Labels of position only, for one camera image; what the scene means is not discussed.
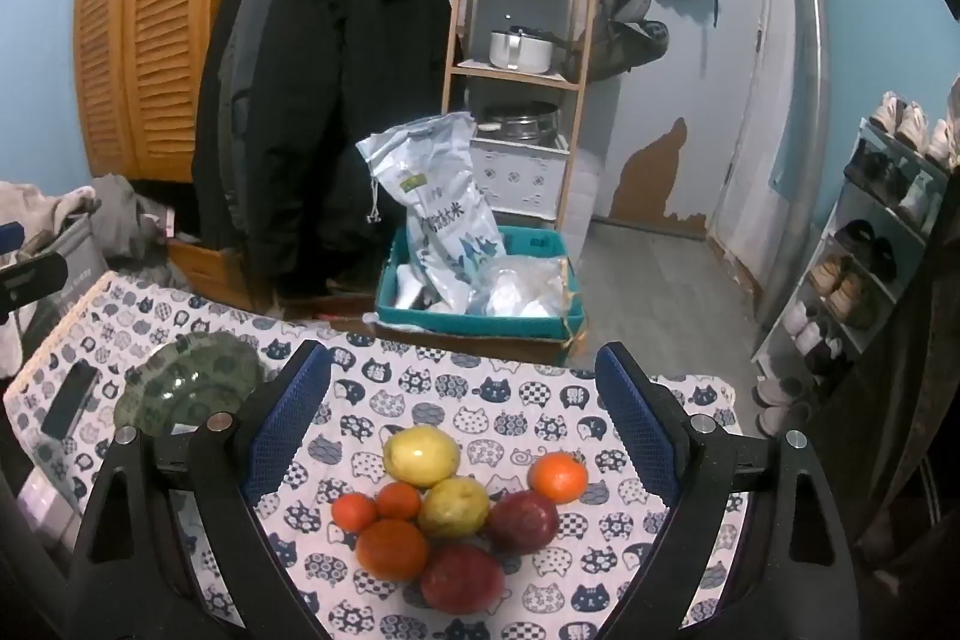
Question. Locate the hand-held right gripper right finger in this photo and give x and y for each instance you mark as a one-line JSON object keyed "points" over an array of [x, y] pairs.
{"points": [[637, 430]]}

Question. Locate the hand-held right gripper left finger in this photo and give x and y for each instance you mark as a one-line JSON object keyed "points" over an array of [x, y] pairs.
{"points": [[289, 430]]}

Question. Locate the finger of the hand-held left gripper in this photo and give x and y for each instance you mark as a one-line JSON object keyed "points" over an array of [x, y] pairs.
{"points": [[34, 280], [9, 237]]}

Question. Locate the medium orange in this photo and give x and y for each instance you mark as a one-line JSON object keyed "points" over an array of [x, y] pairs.
{"points": [[557, 476]]}

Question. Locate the small orange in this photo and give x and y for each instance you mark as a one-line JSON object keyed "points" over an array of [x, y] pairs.
{"points": [[398, 501], [354, 511]]}

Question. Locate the green patterned plate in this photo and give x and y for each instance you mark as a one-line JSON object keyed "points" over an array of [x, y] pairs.
{"points": [[195, 370]]}

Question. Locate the large yellow apple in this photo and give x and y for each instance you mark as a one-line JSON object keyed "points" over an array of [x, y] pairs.
{"points": [[421, 455]]}

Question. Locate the red apple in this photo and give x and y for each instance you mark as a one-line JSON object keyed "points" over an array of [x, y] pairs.
{"points": [[462, 578], [523, 521]]}

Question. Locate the large orange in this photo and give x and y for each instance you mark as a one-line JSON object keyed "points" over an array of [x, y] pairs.
{"points": [[391, 550]]}

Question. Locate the small yellow apple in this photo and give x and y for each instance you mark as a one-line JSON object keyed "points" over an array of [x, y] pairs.
{"points": [[453, 506]]}

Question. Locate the grey laundry basket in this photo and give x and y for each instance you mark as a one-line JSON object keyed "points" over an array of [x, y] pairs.
{"points": [[82, 257]]}

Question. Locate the grey clothing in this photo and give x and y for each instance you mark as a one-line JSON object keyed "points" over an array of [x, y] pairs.
{"points": [[127, 212]]}

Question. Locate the black smartphone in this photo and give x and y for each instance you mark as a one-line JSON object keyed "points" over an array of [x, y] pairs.
{"points": [[71, 396]]}

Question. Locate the flat cardboard box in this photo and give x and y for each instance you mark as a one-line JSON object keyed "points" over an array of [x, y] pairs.
{"points": [[337, 312]]}

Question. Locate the teal cardboard box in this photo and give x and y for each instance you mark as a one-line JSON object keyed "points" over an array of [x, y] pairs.
{"points": [[420, 321]]}

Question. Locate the cat print tablecloth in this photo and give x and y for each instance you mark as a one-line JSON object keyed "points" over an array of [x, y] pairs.
{"points": [[465, 385]]}

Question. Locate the clear plastic bag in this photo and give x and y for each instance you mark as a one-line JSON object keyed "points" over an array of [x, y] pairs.
{"points": [[525, 291]]}

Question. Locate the small white packet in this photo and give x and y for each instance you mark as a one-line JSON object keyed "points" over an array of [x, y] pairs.
{"points": [[49, 497]]}

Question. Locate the wooden louvered wardrobe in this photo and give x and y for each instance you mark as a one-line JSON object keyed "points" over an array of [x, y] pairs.
{"points": [[150, 48]]}

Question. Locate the group of assorted shoes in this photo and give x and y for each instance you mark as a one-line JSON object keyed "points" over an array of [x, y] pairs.
{"points": [[840, 295]]}

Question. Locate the white patterned storage box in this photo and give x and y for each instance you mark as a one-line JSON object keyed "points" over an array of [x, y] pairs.
{"points": [[525, 179]]}

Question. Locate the grey jacket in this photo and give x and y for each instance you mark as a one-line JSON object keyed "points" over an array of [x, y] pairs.
{"points": [[240, 85]]}

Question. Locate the white and blue rice bag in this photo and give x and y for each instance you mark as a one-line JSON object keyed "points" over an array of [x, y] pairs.
{"points": [[442, 197]]}

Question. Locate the white shoe rack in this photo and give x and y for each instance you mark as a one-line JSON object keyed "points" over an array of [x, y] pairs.
{"points": [[870, 209]]}

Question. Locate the steel pot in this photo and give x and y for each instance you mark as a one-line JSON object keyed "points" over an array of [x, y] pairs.
{"points": [[525, 126]]}

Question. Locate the black hooded coat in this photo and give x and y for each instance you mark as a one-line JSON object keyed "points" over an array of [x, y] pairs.
{"points": [[337, 85]]}

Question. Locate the white door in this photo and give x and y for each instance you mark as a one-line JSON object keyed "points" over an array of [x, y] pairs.
{"points": [[742, 85]]}

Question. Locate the wooden shelf rack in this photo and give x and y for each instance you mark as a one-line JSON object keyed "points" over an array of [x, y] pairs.
{"points": [[517, 78]]}

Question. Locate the dark hanging bag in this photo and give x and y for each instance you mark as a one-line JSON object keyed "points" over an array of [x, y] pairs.
{"points": [[630, 40]]}

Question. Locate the white pot with lid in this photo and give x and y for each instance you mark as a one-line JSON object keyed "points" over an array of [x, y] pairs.
{"points": [[525, 54]]}

